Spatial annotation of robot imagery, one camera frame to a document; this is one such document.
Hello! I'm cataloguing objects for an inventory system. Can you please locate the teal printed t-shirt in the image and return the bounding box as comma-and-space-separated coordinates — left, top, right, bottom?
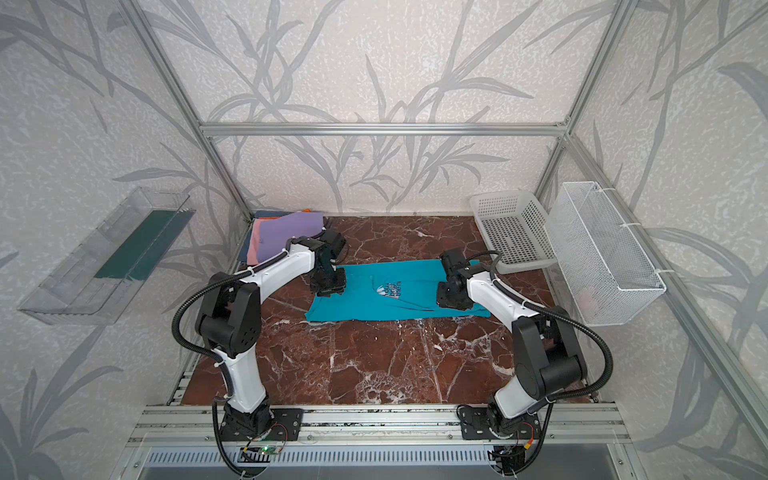
306, 259, 490, 322

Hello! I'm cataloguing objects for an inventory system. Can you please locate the white plastic laundry basket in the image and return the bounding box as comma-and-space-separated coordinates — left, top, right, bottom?
469, 190, 556, 275

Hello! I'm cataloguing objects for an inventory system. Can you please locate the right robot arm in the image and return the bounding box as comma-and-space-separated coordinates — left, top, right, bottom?
437, 249, 587, 438

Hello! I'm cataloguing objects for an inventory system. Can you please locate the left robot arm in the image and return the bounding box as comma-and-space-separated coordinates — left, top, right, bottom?
195, 229, 346, 438

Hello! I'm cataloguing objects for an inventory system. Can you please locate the folded purple t-shirt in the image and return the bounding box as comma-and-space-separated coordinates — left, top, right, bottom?
258, 211, 324, 264

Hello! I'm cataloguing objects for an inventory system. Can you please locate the folded pink t-shirt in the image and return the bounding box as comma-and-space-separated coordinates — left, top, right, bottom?
244, 219, 262, 266

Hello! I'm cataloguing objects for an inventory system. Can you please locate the folded dark blue t-shirt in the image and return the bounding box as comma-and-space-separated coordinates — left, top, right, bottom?
237, 210, 288, 264

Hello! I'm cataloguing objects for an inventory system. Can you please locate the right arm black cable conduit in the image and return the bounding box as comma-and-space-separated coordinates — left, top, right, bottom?
473, 250, 616, 475

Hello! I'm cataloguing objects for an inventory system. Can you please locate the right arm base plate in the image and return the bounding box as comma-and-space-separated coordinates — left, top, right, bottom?
456, 404, 540, 442

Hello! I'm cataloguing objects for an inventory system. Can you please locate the white wire wall basket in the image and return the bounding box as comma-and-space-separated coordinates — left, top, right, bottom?
545, 181, 667, 327

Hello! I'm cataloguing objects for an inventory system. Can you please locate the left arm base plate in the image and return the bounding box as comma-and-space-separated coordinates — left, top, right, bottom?
220, 407, 304, 442

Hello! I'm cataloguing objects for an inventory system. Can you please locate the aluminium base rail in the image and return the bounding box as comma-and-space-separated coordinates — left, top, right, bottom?
126, 403, 631, 447

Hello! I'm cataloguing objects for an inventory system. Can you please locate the clear plastic wall bin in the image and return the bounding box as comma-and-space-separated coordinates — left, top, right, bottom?
18, 187, 196, 326

